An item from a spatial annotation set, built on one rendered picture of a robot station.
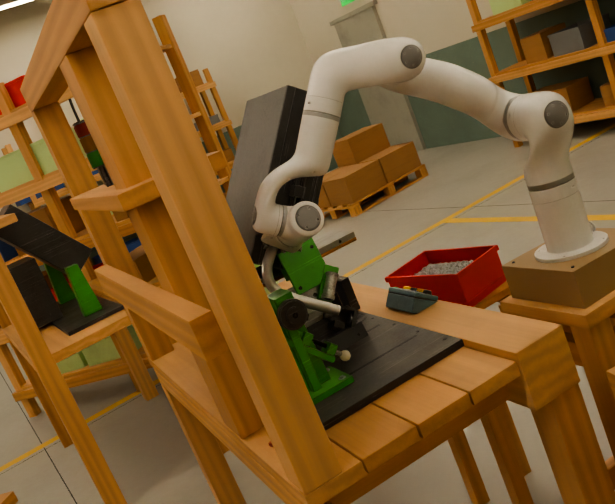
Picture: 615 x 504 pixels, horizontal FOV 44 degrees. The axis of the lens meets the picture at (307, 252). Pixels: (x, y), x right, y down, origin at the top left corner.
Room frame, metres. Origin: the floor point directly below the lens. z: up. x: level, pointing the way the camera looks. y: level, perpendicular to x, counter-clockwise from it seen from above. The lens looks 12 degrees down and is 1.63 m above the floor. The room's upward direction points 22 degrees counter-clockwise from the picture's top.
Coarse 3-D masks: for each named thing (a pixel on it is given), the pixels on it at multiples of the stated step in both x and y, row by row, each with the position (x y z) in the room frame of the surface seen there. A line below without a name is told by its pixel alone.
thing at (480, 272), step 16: (416, 256) 2.47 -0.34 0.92; (432, 256) 2.47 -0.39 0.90; (448, 256) 2.41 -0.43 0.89; (464, 256) 2.36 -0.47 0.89; (480, 256) 2.20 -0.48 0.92; (496, 256) 2.24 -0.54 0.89; (400, 272) 2.41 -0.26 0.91; (416, 272) 2.45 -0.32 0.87; (432, 272) 2.33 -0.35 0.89; (448, 272) 2.27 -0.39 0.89; (464, 272) 2.15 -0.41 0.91; (480, 272) 2.19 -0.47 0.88; (496, 272) 2.23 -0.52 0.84; (432, 288) 2.23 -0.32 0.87; (448, 288) 2.17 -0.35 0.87; (464, 288) 2.14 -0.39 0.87; (480, 288) 2.18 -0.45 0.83; (464, 304) 2.14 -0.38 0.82
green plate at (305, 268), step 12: (312, 240) 2.10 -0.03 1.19; (288, 252) 2.07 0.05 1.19; (300, 252) 2.08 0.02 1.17; (312, 252) 2.09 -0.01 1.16; (288, 264) 2.06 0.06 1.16; (300, 264) 2.07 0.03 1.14; (312, 264) 2.07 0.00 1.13; (288, 276) 2.05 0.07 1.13; (300, 276) 2.05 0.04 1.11; (312, 276) 2.06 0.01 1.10; (300, 288) 2.04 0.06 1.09
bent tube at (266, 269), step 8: (272, 248) 1.99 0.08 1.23; (264, 256) 1.99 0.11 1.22; (272, 256) 1.99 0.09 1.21; (264, 264) 1.98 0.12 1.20; (272, 264) 1.98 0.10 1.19; (264, 272) 1.97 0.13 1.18; (272, 272) 1.98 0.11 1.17; (264, 280) 1.97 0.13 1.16; (272, 280) 1.96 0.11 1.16; (272, 288) 1.96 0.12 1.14; (296, 296) 1.96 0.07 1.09; (304, 296) 1.97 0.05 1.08; (312, 304) 1.97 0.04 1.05; (320, 304) 1.97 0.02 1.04; (328, 304) 1.98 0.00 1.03; (328, 312) 1.97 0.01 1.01; (336, 312) 1.97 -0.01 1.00
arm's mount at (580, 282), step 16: (528, 256) 1.96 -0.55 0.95; (592, 256) 1.77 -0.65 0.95; (608, 256) 1.76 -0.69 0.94; (512, 272) 1.93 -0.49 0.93; (528, 272) 1.87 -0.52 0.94; (544, 272) 1.81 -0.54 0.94; (560, 272) 1.76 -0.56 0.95; (576, 272) 1.72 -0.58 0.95; (592, 272) 1.74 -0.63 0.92; (608, 272) 1.75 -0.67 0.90; (512, 288) 1.95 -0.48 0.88; (528, 288) 1.89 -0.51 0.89; (544, 288) 1.83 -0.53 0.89; (560, 288) 1.77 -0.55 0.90; (576, 288) 1.72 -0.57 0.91; (592, 288) 1.73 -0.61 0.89; (608, 288) 1.75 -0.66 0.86; (560, 304) 1.79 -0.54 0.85; (576, 304) 1.74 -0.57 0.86
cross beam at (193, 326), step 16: (96, 272) 2.57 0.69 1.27; (112, 272) 2.40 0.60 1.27; (112, 288) 2.34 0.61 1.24; (128, 288) 2.02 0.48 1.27; (144, 288) 1.92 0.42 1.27; (160, 288) 1.84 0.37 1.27; (128, 304) 2.15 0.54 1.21; (144, 304) 1.85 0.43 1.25; (160, 304) 1.66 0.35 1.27; (176, 304) 1.60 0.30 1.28; (192, 304) 1.54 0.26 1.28; (160, 320) 1.73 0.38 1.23; (176, 320) 1.53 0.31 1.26; (192, 320) 1.42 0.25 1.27; (208, 320) 1.43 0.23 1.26; (176, 336) 1.62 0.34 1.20; (192, 336) 1.44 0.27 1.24; (208, 336) 1.42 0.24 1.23; (208, 352) 1.42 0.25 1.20; (224, 352) 1.43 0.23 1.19
